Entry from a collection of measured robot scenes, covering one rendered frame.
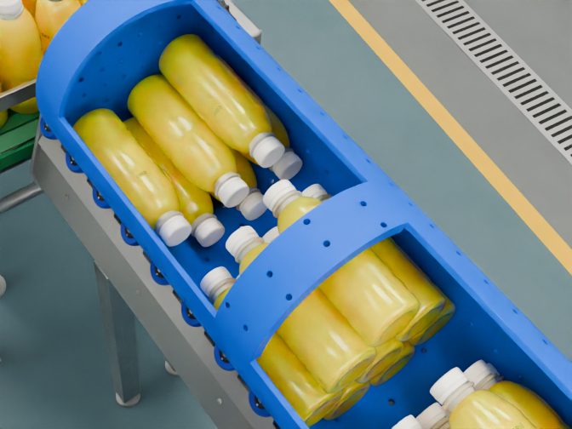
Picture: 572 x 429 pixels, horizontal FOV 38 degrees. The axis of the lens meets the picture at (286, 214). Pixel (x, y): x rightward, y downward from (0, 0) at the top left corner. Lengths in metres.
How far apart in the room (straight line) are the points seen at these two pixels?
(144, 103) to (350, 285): 0.42
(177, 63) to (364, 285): 0.42
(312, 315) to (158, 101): 0.39
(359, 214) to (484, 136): 1.84
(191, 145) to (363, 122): 1.57
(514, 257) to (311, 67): 0.89
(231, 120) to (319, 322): 0.30
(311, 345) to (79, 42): 0.46
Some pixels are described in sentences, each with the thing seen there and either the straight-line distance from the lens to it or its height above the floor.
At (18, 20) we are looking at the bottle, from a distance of 1.28.
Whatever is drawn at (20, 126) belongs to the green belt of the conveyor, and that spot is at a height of 0.90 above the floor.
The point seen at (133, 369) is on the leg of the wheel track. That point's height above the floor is 0.19.
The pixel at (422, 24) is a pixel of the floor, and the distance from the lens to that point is 2.98.
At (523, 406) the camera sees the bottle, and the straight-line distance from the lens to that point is 0.92.
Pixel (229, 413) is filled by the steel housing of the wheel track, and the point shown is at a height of 0.88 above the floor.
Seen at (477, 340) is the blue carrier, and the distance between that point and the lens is 1.05.
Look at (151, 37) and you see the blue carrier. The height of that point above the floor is 1.13.
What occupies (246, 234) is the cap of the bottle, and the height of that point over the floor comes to 1.13.
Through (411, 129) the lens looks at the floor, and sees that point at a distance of 2.64.
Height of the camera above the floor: 1.94
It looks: 55 degrees down
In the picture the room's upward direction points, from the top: 11 degrees clockwise
